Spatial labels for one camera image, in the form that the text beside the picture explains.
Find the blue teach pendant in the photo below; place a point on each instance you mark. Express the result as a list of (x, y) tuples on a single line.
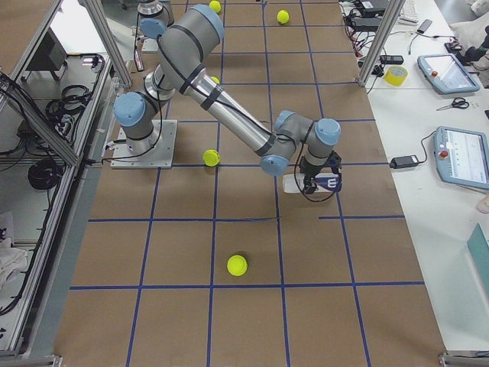
[(446, 74), (461, 157)]

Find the blue teach pendant far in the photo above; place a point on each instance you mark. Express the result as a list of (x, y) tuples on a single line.
[(446, 74)]

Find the yellow tennis ball front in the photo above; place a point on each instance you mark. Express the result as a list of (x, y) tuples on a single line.
[(237, 265)]

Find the white crumpled cloth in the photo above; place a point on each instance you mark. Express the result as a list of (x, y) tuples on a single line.
[(13, 260)]

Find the yellow tennis ball near base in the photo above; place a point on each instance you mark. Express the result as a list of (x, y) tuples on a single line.
[(211, 158)]

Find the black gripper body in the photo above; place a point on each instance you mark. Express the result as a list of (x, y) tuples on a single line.
[(310, 170)]

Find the yellow tape roll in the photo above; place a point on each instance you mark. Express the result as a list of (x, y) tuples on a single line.
[(396, 75)]

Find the white blue tennis ball can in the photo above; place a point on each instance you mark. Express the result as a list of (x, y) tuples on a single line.
[(326, 183)]

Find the yellow tennis ball far right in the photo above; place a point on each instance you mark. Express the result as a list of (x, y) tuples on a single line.
[(283, 16)]

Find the black handled scissors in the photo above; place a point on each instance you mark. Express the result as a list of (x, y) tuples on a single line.
[(456, 103)]

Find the black power adapter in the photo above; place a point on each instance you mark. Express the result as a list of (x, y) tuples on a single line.
[(402, 162)]

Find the aluminium frame post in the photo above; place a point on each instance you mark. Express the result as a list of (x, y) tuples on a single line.
[(388, 21)]

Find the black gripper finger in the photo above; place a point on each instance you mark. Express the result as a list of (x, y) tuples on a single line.
[(310, 185)]

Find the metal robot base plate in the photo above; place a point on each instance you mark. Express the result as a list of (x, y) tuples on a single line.
[(153, 152)]

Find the yellow tennis ball far left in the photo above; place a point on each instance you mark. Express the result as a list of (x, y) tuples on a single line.
[(215, 5)]

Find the blue teach pendant near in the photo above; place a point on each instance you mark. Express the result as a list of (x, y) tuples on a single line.
[(461, 157)]

